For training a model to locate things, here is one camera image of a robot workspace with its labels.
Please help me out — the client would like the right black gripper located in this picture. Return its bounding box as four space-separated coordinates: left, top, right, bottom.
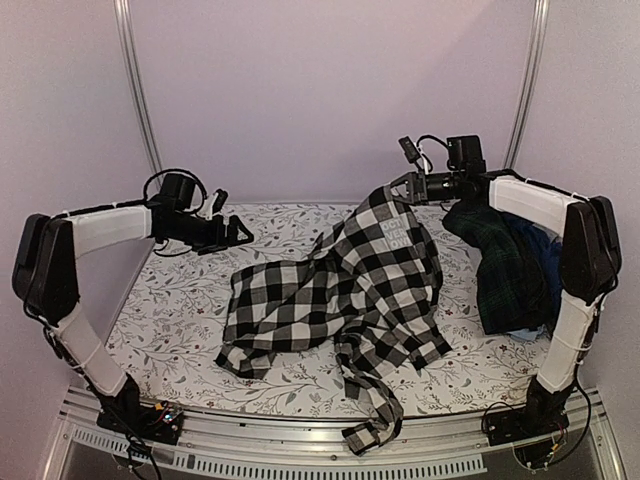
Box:
381 169 466 206

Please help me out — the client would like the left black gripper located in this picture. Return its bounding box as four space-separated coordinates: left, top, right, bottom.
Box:
166 212 255 255

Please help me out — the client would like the black white checkered shirt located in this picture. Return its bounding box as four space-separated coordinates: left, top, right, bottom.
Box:
216 185 450 456

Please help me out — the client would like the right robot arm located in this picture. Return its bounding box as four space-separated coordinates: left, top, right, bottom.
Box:
394 135 622 436

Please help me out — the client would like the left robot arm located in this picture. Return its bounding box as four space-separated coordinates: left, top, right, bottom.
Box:
12 168 254 434

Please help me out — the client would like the dark green plaid garment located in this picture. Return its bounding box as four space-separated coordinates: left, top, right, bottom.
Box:
442 200 556 335

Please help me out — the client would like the light blue garment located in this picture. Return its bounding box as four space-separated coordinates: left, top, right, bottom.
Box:
506 325 548 343

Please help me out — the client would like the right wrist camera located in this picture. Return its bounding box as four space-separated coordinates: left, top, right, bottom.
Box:
398 136 433 173

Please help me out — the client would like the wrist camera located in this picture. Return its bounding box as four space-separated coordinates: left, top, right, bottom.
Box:
398 136 433 173
196 189 229 221

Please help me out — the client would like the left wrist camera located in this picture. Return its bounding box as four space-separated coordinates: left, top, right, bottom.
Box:
196 189 229 221

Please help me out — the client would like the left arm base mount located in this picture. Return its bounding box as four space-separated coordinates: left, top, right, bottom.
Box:
97 401 184 445

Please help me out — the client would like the right aluminium frame post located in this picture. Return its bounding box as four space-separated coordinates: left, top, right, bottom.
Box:
503 0 550 169

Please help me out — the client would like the aluminium frame post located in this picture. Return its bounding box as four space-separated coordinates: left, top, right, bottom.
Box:
503 0 550 169
113 0 163 173

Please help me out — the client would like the front aluminium rail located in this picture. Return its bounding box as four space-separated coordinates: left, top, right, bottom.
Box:
43 387 631 479

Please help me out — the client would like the left aluminium frame post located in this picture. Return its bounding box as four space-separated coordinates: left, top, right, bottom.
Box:
113 0 163 173

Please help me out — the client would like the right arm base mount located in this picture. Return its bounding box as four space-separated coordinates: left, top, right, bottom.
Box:
481 402 569 446

